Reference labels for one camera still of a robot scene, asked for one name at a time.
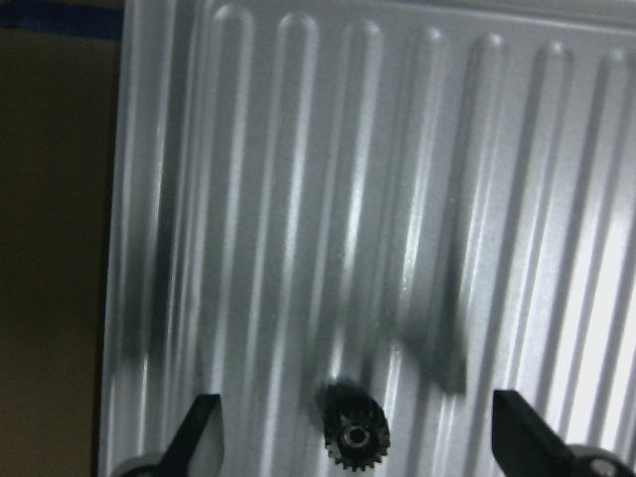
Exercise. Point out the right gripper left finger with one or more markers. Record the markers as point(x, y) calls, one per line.
point(197, 448)

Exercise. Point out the grey metal tray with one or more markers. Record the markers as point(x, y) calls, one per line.
point(424, 200)

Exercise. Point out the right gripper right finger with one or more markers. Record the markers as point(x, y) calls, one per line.
point(523, 444)

